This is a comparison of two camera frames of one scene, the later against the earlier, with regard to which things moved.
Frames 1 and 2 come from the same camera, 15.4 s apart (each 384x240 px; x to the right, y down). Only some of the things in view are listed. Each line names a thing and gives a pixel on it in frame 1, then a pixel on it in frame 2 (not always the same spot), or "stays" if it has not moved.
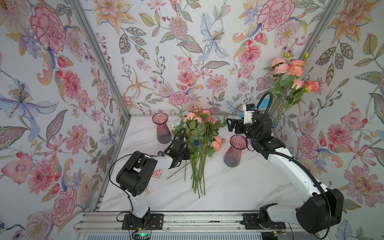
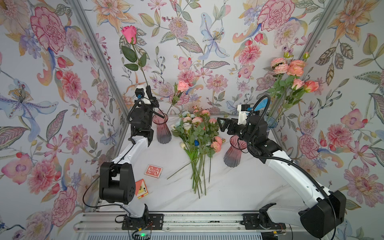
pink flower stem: x=310 y=86 stays
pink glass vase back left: x=163 y=134 stays
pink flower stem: x=296 y=94 stays
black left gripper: x=187 y=154 -> x=153 y=104
